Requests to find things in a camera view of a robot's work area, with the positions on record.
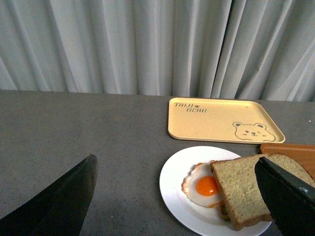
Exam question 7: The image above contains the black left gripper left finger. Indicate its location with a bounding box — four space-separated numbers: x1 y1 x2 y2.
0 155 98 236

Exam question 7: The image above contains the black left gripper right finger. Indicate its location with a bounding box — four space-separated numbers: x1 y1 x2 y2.
254 156 315 236

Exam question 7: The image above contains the bread slice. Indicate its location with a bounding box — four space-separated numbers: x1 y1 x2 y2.
210 153 315 231

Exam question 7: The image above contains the white round plate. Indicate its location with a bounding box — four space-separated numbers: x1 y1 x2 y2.
159 146 271 236

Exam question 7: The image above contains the brown wooden tray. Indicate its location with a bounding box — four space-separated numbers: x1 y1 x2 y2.
260 143 315 178

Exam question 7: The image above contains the fried egg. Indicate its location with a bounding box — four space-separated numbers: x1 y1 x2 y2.
181 161 224 208

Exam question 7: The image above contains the yellow bear tray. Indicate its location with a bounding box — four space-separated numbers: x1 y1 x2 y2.
168 97 285 144

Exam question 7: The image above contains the grey curtain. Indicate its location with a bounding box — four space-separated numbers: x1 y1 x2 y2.
0 0 315 101

